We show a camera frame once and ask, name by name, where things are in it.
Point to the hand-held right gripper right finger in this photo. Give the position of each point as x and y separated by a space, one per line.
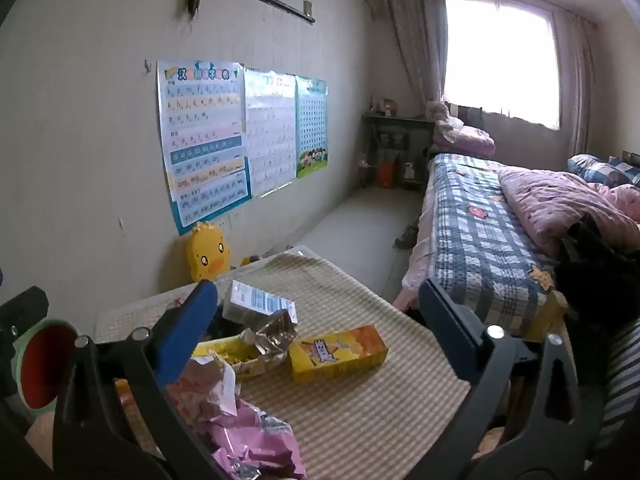
447 327

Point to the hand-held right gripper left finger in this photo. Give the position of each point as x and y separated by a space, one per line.
187 332

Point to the yellow snack tray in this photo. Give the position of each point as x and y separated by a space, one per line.
230 352

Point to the green bin with red inside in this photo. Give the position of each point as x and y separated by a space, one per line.
45 360

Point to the beige wrapper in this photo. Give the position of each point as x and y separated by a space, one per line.
205 390

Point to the blue white snack packet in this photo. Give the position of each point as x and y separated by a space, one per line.
260 302

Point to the silver foil wrapper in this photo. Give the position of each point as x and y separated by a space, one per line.
270 340

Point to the yellow snack packet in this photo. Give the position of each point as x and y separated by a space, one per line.
340 355

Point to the pink plastic wrapper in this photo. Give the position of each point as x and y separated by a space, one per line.
260 440

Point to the yellow toy vehicle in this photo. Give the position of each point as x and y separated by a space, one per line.
248 260

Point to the bed with plaid sheet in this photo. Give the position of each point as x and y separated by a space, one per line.
470 230

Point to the striped beige tablecloth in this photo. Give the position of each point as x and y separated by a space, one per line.
375 420

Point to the black cloth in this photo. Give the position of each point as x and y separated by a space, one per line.
595 270

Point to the pink quilt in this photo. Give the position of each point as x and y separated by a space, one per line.
555 205

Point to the orange canister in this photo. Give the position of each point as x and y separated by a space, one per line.
386 174

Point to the blue white striped cloth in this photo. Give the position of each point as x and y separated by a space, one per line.
622 385

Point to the pile of pink pillows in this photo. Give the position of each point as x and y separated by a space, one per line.
460 135

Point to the dark storage shelf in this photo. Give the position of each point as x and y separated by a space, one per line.
395 140

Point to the blue plaid pillow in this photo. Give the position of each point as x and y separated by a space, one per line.
600 170

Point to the bright window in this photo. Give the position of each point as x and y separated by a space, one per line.
500 55

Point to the beige curtain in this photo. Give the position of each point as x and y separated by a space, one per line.
415 45

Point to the blue striped wall poster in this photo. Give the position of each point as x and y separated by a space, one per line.
200 150

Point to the white pink wall poster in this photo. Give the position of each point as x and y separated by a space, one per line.
270 135

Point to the teal grid wall poster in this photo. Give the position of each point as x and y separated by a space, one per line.
311 125

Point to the dark metal wall rail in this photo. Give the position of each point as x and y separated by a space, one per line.
285 6

